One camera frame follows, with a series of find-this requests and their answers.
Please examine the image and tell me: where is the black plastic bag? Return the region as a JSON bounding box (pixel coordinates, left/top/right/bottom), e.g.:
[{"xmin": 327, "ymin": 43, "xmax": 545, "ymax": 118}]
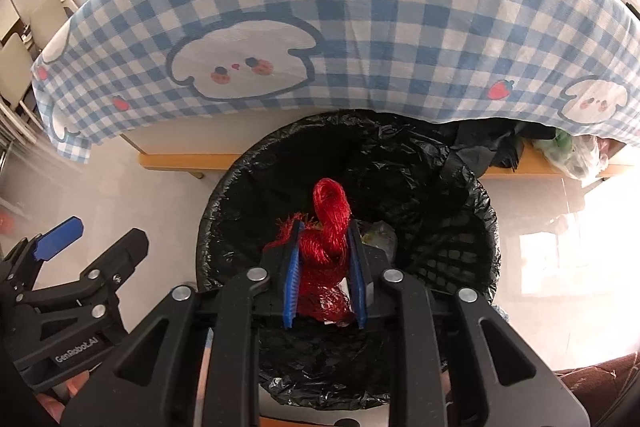
[{"xmin": 452, "ymin": 117, "xmax": 531, "ymax": 170}]

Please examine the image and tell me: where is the black mesh trash bin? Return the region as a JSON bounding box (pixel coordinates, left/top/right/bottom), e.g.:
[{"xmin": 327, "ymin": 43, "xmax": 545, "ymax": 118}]
[{"xmin": 196, "ymin": 109, "xmax": 502, "ymax": 410}]

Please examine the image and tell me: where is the blue checkered tablecloth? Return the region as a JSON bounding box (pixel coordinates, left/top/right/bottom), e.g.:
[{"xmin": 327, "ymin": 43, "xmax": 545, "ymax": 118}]
[{"xmin": 31, "ymin": 0, "xmax": 640, "ymax": 165}]

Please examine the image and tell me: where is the clear wrapper with gold print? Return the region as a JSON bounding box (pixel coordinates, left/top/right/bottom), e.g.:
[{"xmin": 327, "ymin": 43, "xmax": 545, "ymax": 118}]
[{"xmin": 360, "ymin": 221, "xmax": 398, "ymax": 258}]

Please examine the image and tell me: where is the dark brown cloth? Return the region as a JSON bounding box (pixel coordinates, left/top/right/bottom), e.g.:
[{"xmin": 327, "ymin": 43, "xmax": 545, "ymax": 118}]
[{"xmin": 552, "ymin": 352, "xmax": 633, "ymax": 413}]

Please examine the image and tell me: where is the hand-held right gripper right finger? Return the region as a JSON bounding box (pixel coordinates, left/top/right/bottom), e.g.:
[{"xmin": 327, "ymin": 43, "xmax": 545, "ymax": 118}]
[{"xmin": 347, "ymin": 221, "xmax": 591, "ymax": 427}]

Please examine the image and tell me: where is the clear bag with green item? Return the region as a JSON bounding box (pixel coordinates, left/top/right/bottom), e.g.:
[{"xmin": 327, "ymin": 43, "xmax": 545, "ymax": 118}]
[{"xmin": 530, "ymin": 127, "xmax": 611, "ymax": 180}]

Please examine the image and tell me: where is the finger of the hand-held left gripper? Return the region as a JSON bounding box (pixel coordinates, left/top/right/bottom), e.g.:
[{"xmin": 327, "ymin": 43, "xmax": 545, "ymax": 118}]
[
  {"xmin": 25, "ymin": 228, "xmax": 150, "ymax": 315},
  {"xmin": 10, "ymin": 216, "xmax": 85, "ymax": 288}
]

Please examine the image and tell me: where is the wooden table frame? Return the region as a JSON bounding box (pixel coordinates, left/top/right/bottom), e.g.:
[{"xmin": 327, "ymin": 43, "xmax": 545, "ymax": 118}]
[{"xmin": 120, "ymin": 129, "xmax": 631, "ymax": 180}]

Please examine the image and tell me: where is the white dining chair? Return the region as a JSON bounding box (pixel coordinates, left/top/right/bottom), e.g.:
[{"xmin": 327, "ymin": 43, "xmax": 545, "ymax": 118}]
[{"xmin": 0, "ymin": 0, "xmax": 71, "ymax": 148}]

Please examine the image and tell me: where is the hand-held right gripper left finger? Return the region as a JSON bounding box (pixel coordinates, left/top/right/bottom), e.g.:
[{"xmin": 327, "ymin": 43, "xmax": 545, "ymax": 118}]
[{"xmin": 60, "ymin": 221, "xmax": 306, "ymax": 427}]

